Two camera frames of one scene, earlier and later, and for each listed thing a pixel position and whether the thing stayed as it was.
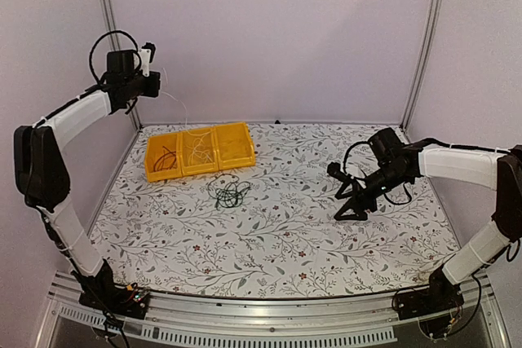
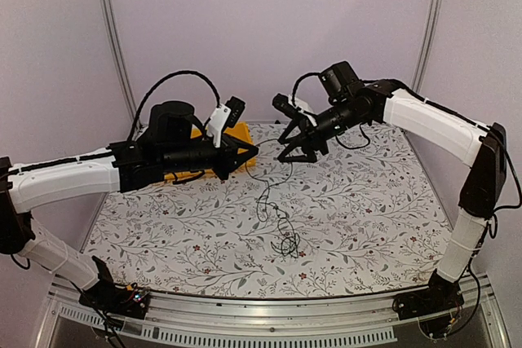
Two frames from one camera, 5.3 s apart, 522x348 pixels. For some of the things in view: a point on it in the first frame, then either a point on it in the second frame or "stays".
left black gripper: (154, 90) to (230, 159)
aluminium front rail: (265, 322) stays
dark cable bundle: (227, 189) to (272, 162)
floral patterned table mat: (269, 230) stays
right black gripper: (358, 195) to (307, 131)
